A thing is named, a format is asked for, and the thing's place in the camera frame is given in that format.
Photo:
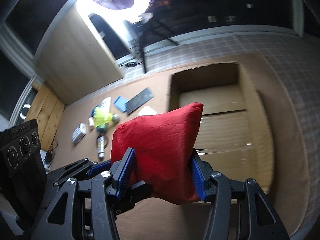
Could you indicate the white sunscreen tube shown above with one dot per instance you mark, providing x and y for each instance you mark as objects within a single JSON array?
[{"x": 106, "y": 104}]

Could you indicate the red fabric pouch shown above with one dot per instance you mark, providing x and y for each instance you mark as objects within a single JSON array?
[{"x": 163, "y": 144}]

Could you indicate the orange-brown blanket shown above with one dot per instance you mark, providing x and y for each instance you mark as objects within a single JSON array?
[{"x": 289, "y": 193}]

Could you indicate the white paper card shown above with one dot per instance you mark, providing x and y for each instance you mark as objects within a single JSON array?
[{"x": 147, "y": 111}]

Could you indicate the black package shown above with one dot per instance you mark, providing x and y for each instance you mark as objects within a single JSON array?
[{"x": 139, "y": 100}]

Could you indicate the light wooden board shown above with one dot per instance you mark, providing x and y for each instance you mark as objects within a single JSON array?
[{"x": 72, "y": 57}]

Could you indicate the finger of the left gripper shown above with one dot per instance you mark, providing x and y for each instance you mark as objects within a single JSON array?
[{"x": 98, "y": 168}]

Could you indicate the black power strip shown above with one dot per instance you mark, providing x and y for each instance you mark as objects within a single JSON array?
[{"x": 131, "y": 64}]

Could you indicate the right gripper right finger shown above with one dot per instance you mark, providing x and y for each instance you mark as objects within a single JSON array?
[{"x": 257, "y": 218}]

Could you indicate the white tissue pack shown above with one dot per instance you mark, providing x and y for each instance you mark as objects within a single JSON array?
[{"x": 79, "y": 133}]

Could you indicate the small white cap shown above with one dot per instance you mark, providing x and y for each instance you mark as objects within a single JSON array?
[{"x": 91, "y": 123}]

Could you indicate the cardboard box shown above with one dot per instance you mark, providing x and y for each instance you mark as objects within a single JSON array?
[{"x": 234, "y": 135}]

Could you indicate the blue phone stand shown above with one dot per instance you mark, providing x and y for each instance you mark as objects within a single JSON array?
[{"x": 120, "y": 103}]

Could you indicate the pine wood plank panel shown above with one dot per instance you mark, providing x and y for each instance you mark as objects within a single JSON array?
[{"x": 47, "y": 108}]

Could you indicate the black tripod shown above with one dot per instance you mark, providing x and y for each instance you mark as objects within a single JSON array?
[{"x": 148, "y": 28}]

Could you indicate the yellow green shuttlecock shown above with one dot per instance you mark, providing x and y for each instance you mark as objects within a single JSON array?
[{"x": 101, "y": 118}]

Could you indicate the small grey bottle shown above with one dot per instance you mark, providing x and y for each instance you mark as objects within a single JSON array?
[{"x": 101, "y": 140}]

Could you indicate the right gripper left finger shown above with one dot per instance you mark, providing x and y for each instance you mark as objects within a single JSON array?
[{"x": 87, "y": 209}]

